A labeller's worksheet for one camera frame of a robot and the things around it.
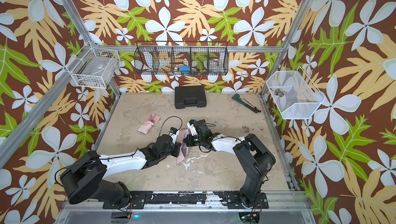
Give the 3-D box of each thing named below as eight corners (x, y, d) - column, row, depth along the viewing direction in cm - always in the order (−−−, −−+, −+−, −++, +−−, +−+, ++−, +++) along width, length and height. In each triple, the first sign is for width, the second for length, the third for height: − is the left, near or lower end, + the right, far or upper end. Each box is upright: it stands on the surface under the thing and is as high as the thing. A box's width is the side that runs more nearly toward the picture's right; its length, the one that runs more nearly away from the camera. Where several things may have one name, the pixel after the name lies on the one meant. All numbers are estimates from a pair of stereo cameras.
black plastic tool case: (173, 108, 113) (173, 103, 108) (176, 89, 125) (175, 84, 121) (206, 108, 113) (206, 103, 108) (205, 89, 125) (205, 84, 121)
